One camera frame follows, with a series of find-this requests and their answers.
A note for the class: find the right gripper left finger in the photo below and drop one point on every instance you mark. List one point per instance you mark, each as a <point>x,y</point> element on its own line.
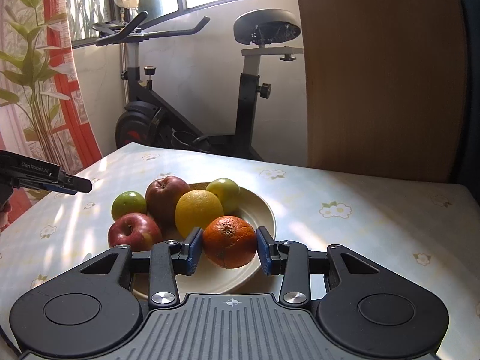
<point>163,263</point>

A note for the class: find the orange tangerine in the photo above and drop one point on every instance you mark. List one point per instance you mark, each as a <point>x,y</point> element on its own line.
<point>229,242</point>

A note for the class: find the dark red apple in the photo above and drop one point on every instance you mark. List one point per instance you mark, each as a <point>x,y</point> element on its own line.
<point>161,198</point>

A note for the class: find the floral plastic tablecloth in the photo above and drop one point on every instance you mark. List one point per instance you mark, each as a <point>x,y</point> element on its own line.
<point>429,233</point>

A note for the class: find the wooden wardrobe panel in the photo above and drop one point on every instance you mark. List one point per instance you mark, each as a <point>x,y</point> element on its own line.
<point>386,84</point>

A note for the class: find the shiny red apple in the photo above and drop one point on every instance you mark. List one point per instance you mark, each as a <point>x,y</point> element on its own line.
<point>137,230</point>

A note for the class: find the cream round plate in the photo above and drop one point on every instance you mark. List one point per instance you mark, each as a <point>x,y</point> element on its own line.
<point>209,277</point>

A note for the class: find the bright green guava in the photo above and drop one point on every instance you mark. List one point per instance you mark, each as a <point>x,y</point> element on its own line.
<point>128,202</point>

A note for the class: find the red floral curtain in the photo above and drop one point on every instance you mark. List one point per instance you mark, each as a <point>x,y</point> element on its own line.
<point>43,114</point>

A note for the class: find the dark teal curtain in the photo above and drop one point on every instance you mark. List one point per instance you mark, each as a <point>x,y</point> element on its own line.
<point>465,170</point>

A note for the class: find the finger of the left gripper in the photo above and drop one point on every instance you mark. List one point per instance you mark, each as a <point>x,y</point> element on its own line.
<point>69,184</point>

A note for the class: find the yellow lemon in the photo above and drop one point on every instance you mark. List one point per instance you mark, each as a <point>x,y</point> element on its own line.
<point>196,208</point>

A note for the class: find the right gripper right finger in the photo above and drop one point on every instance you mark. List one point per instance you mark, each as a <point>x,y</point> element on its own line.
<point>295,263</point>

